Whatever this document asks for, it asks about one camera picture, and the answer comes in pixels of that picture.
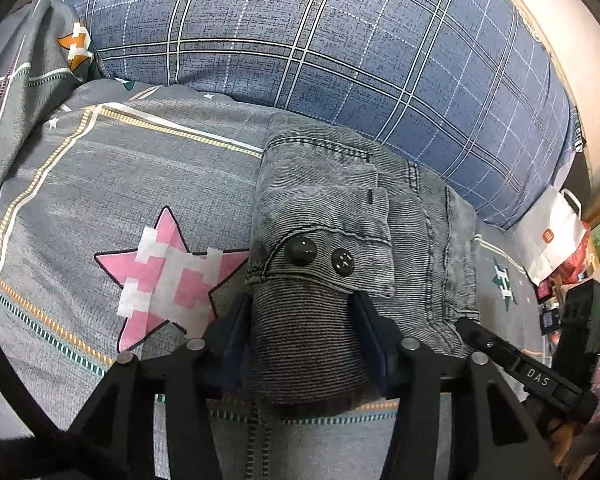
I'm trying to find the grey star print bed sheet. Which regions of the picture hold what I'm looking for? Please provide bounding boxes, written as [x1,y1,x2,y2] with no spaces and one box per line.
[0,0,581,480]

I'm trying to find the white paper bag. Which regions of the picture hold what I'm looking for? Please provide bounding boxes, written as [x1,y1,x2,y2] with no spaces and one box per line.
[522,187,591,286]

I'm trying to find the small dark box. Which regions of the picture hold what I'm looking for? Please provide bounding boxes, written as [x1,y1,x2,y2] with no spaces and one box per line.
[539,310,563,336]

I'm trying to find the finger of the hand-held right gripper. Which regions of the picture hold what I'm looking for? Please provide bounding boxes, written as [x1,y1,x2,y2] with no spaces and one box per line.
[455,317,598,423]

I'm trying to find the blue plaid pillow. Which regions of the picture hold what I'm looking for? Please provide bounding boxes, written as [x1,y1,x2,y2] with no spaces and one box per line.
[55,0,586,231]

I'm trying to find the grey denim pants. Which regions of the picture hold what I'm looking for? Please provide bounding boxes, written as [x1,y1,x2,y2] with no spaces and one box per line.
[244,112,481,421]

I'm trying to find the red packet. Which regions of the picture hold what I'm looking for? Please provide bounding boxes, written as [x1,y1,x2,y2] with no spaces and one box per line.
[550,235,593,286]

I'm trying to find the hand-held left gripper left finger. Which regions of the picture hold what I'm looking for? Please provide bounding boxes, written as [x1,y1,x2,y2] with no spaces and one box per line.
[67,292,253,480]

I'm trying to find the black cable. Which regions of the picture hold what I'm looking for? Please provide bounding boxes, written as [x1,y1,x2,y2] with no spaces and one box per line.
[0,310,131,480]

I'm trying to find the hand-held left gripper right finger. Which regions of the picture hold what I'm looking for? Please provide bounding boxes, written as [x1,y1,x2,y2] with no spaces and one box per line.
[347,290,561,480]

